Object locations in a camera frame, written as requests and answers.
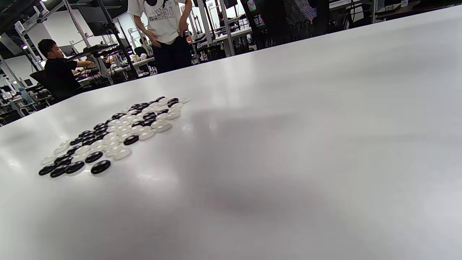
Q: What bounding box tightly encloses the mixed black white go stones pile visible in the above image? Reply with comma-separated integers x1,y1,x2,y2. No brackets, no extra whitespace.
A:
38,96,191,178

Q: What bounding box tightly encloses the black mesh office chair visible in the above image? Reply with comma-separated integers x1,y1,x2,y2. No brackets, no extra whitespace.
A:
241,0,330,50

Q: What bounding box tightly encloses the black monitor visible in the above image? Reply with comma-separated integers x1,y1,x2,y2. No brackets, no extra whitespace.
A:
77,4,117,37

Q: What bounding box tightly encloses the black desk chair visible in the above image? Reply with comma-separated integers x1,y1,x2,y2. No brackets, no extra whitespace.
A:
30,70,60,102

